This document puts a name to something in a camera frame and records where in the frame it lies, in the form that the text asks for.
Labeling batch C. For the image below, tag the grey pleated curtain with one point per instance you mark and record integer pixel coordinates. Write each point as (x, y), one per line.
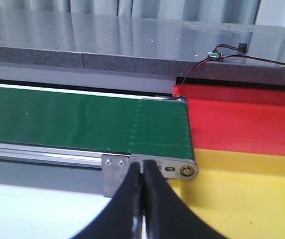
(257, 12)

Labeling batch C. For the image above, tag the white panel behind conveyor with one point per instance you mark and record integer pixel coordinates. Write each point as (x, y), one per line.
(87, 78)

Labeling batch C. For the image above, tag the red plastic tray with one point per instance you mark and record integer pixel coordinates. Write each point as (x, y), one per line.
(236, 118)

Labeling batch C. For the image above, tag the small green circuit board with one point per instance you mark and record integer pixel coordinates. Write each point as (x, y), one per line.
(216, 56)

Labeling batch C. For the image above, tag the yellow plastic tray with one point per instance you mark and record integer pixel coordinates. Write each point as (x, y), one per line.
(241, 195)

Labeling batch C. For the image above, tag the aluminium conveyor side rail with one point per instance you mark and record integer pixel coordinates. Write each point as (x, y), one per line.
(50, 155)

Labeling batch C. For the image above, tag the green conveyor belt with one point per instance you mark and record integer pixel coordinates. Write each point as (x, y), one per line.
(80, 121)

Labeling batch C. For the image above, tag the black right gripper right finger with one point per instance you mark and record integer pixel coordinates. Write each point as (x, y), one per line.
(167, 216)

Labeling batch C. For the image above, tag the small black sensor block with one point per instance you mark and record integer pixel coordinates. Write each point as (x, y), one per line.
(243, 47)

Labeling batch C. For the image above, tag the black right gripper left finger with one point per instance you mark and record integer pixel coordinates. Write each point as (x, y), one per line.
(122, 217)

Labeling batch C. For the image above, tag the grey stone counter shelf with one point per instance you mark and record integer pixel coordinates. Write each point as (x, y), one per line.
(137, 45)

